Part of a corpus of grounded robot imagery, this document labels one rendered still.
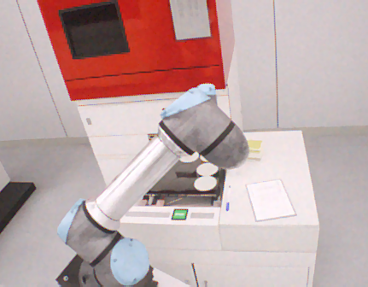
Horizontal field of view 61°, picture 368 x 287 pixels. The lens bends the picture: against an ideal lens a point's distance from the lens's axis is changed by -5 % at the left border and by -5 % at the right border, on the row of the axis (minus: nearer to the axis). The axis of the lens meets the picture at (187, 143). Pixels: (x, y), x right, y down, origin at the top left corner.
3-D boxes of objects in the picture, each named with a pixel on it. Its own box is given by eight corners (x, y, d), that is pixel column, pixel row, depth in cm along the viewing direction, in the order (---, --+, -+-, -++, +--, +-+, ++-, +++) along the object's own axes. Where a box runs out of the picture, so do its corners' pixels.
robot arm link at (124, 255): (118, 300, 88) (139, 292, 79) (82, 268, 87) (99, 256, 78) (140, 266, 97) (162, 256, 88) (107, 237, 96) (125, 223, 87)
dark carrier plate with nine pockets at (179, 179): (160, 150, 176) (160, 149, 176) (224, 149, 168) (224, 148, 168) (141, 194, 148) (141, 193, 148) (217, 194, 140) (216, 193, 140)
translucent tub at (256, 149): (248, 151, 151) (247, 138, 147) (264, 152, 148) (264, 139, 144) (244, 161, 145) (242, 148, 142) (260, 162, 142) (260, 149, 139)
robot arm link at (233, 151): (270, 158, 77) (241, 133, 125) (237, 125, 76) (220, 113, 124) (235, 192, 78) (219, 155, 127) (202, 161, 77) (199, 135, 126)
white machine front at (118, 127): (97, 156, 196) (76, 96, 175) (234, 153, 177) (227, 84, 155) (96, 159, 193) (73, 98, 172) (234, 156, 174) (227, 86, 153)
